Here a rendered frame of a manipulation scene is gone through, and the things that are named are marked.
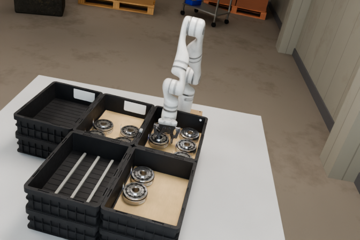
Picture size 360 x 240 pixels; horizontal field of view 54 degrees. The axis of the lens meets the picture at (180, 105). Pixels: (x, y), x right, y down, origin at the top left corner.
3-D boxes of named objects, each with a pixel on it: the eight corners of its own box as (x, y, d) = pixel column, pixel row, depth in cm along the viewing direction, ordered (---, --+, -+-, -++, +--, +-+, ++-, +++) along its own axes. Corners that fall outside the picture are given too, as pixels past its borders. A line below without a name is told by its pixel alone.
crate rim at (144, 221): (132, 149, 163) (133, 145, 162) (196, 165, 161) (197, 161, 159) (98, 212, 129) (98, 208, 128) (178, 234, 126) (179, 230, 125)
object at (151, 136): (150, 131, 187) (150, 130, 187) (169, 134, 187) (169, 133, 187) (148, 142, 178) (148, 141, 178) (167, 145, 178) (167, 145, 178)
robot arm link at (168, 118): (157, 124, 169) (159, 112, 166) (160, 112, 179) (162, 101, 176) (176, 127, 169) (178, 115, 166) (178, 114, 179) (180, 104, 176)
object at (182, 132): (181, 127, 195) (181, 126, 195) (199, 130, 195) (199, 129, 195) (180, 137, 186) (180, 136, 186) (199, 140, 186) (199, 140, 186)
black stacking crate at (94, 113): (103, 110, 205) (104, 93, 200) (152, 122, 203) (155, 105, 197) (71, 150, 171) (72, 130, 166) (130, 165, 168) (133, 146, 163)
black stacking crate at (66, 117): (54, 98, 208) (54, 81, 203) (102, 110, 206) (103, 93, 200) (14, 135, 174) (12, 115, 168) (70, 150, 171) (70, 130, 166)
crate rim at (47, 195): (71, 134, 166) (71, 129, 165) (132, 149, 163) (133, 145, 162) (21, 192, 132) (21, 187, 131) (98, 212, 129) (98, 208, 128)
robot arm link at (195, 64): (199, 61, 187) (182, 56, 189) (197, 89, 210) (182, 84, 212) (204, 48, 191) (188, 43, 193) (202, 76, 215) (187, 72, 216)
